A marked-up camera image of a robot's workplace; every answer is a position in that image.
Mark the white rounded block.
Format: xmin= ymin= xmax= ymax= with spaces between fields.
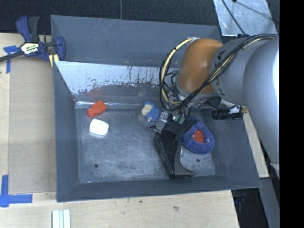
xmin=89 ymin=118 xmax=110 ymax=136

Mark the black cylinder on white bracket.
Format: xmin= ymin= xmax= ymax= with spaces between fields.
xmin=211 ymin=105 xmax=249 ymax=121

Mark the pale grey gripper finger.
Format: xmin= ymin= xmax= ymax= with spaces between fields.
xmin=155 ymin=112 xmax=169 ymax=132

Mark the red block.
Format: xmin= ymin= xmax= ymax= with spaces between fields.
xmin=86 ymin=100 xmax=108 ymax=118

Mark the grey metal bin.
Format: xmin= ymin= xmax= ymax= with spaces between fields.
xmin=50 ymin=15 xmax=262 ymax=203

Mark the black angular plastic holder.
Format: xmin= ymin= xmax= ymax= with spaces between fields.
xmin=153 ymin=121 xmax=196 ymax=180

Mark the blue plush ring red centre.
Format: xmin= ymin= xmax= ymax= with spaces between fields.
xmin=180 ymin=117 xmax=216 ymax=155

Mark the pale wood board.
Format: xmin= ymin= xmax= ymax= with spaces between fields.
xmin=8 ymin=56 xmax=58 ymax=195

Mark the blue toy figure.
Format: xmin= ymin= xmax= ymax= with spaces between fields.
xmin=141 ymin=101 xmax=162 ymax=123

